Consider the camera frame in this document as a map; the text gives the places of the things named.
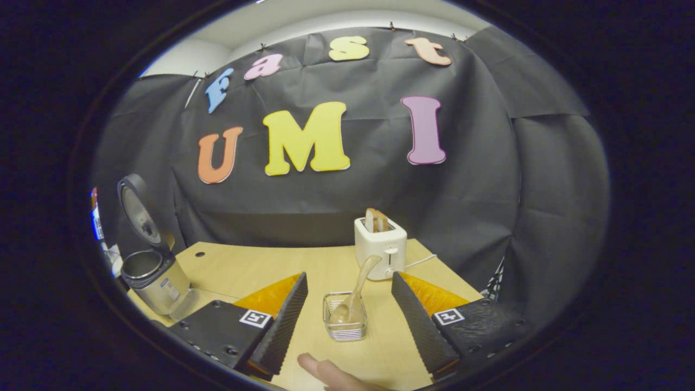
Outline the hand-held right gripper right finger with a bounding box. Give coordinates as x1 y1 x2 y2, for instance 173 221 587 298
391 272 530 381

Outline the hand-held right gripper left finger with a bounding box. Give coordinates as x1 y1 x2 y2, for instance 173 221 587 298
168 272 309 381

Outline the wire chopstick holder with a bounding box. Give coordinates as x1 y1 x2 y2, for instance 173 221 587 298
323 292 368 342

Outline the wooden spoon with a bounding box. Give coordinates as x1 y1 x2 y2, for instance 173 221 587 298
330 255 383 326

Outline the silver black rice cooker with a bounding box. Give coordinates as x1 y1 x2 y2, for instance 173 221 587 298
117 174 192 317

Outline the clear plastic container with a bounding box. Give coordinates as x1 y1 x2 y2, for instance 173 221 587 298
168 288 242 322

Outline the metal stand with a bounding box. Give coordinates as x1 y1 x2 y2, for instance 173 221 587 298
482 256 507 300

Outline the white toaster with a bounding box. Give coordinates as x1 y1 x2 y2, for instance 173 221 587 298
354 217 408 281

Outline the black backdrop cloth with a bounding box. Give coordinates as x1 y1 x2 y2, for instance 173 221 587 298
91 26 611 321

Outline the white side desk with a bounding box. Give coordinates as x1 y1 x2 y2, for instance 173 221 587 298
106 244 124 278

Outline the computer monitor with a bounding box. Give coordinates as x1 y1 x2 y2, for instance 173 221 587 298
90 187 105 242

